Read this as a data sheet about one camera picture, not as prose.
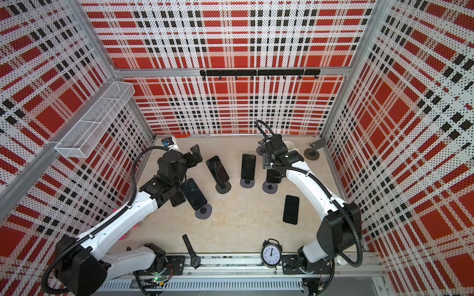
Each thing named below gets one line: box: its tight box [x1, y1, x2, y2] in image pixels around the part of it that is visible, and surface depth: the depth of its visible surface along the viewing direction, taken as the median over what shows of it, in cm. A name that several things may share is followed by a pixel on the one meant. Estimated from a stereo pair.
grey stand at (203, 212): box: [195, 203, 213, 220], surface depth 90 cm
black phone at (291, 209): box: [282, 194, 300, 226], surface depth 90 cm
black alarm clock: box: [260, 238, 283, 271], surface depth 76 cm
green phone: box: [241, 154, 257, 180], surface depth 93 cm
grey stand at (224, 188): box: [215, 181, 233, 195], surface depth 98 cm
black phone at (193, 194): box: [181, 177, 208, 211], surface depth 84 cm
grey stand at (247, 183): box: [239, 178, 256, 189], surface depth 101 cm
